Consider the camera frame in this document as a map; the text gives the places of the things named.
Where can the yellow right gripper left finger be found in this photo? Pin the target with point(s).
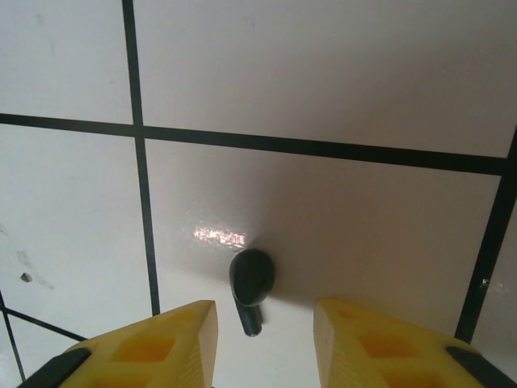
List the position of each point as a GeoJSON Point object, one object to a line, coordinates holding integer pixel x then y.
{"type": "Point", "coordinates": [133, 351]}

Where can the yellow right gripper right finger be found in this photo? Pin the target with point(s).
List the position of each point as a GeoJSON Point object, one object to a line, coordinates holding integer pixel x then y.
{"type": "Point", "coordinates": [383, 351]}

